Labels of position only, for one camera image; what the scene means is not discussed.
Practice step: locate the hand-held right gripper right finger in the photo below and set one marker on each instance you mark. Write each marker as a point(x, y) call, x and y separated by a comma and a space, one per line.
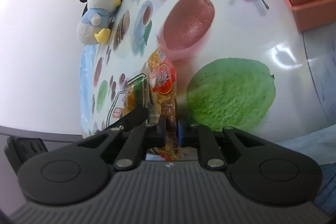
point(180, 134)

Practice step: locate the fruit print table mat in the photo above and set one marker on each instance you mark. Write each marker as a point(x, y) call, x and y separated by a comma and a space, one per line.
point(262, 43)

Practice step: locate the red round-logo snack packet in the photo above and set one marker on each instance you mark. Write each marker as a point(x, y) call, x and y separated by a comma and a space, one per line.
point(164, 82)

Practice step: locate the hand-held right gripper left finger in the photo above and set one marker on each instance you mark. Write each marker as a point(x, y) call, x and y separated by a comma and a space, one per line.
point(162, 134)

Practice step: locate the green bordered snack packet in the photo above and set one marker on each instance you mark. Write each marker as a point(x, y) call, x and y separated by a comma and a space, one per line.
point(131, 95)

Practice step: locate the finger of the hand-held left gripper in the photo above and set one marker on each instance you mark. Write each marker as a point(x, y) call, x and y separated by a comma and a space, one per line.
point(136, 115)

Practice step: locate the light blue star bedsheet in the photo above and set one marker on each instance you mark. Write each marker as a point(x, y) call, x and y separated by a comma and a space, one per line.
point(315, 134)

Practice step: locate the white and blue plush penguin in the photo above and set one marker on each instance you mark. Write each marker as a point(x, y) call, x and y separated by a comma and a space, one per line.
point(102, 8)

